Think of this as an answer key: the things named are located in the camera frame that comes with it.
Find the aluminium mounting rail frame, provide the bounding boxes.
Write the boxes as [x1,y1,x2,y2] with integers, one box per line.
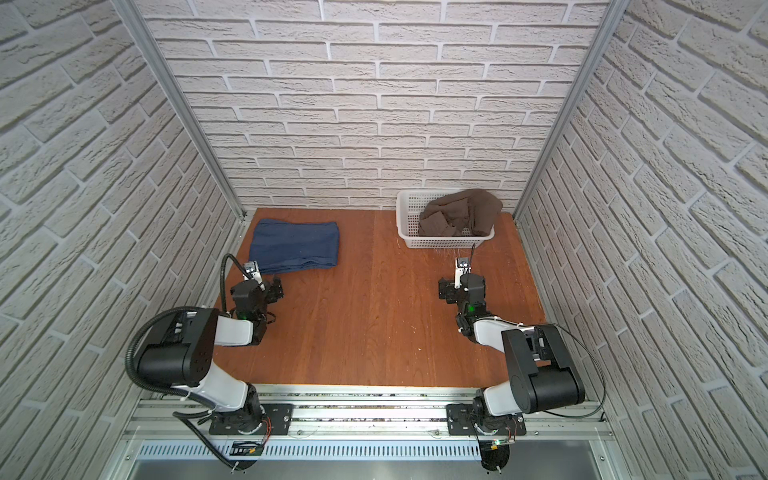
[103,385,629,479]

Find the right aluminium corner post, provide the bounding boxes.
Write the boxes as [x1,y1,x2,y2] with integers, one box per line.
[513,0,631,220]

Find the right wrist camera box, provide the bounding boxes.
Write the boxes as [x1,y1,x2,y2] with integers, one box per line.
[454,257,471,289]

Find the white plastic laundry basket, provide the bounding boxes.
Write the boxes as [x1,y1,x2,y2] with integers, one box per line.
[395,190,497,250]

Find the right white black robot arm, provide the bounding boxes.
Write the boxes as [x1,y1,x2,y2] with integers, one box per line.
[438,273,586,436]

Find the aluminium corner post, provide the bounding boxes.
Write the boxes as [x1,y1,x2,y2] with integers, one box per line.
[113,0,246,221]
[513,0,631,220]

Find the blue denim jeans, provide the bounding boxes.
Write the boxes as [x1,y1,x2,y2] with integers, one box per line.
[248,219,340,274]

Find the right thin black cable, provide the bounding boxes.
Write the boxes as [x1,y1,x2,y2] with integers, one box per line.
[467,242,607,475]

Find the left aluminium corner post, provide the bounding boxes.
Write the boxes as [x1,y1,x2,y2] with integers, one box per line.
[113,0,246,221]

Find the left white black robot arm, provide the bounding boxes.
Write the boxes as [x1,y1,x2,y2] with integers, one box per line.
[125,278,293,437]

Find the left black corrugated cable hose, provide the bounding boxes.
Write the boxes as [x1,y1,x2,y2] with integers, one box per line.
[124,253,265,472]

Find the brown trousers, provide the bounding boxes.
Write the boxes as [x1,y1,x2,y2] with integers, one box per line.
[418,189,503,237]

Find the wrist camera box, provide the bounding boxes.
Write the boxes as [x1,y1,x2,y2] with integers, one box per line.
[454,257,471,289]
[243,261,265,290]

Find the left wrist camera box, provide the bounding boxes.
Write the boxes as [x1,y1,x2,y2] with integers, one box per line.
[243,261,265,290]

